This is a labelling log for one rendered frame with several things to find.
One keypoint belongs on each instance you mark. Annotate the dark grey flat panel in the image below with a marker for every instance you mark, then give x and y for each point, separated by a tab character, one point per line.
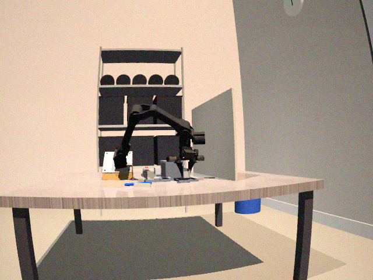
216	118

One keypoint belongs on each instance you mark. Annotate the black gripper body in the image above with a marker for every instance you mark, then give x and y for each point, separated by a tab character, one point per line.
179	159

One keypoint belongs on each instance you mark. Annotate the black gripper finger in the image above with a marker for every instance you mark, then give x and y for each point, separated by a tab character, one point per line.
190	165
179	164

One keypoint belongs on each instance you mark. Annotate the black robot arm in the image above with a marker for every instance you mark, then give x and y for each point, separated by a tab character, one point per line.
182	127

